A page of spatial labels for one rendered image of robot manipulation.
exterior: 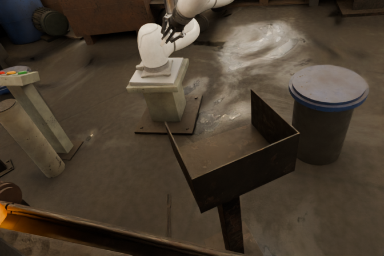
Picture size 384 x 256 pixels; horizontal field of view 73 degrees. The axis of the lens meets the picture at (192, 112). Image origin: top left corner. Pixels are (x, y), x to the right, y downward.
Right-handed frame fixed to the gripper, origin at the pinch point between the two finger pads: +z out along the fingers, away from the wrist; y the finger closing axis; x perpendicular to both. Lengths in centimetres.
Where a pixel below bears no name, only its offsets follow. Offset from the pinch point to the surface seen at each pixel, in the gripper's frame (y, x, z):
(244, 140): 42, -41, -46
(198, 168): 36, -57, -44
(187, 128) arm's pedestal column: 44, -8, 40
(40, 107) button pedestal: -28, -51, 57
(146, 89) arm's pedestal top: 8.7, -10.6, 31.8
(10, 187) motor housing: -1, -88, 5
